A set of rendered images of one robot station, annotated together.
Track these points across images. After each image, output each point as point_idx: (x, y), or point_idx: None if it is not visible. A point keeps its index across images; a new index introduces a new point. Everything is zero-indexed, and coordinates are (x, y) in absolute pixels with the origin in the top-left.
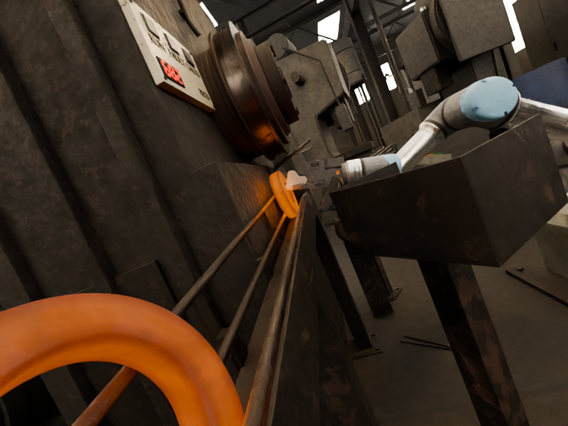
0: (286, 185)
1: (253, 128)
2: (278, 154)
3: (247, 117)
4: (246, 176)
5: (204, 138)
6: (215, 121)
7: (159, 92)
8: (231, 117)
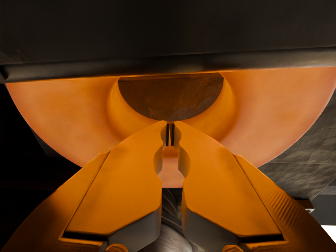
0: (165, 148)
1: (167, 230)
2: (5, 218)
3: (182, 240)
4: (304, 143)
5: (266, 170)
6: (178, 191)
7: (314, 196)
8: (169, 213)
